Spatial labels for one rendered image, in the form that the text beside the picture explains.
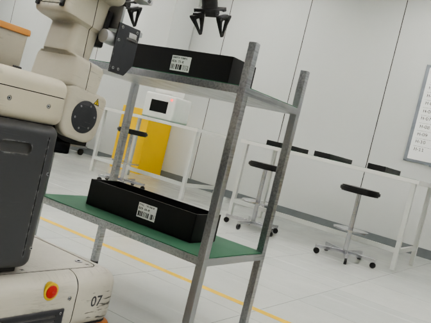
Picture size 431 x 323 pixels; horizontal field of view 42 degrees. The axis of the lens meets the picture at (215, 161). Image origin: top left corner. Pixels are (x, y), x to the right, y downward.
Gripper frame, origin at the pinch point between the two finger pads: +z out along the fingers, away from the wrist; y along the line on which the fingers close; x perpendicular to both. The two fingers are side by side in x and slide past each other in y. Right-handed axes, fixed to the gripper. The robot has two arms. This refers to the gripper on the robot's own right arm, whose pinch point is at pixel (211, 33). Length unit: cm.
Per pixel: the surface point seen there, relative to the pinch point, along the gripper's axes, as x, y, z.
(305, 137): -426, 182, 223
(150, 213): 24, 16, 68
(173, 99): -307, 292, 158
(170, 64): -1.1, 21.6, 14.2
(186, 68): -0.8, 13.2, 14.9
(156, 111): -297, 312, 173
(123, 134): -13, 65, 57
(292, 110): -21.6, -22.2, 31.9
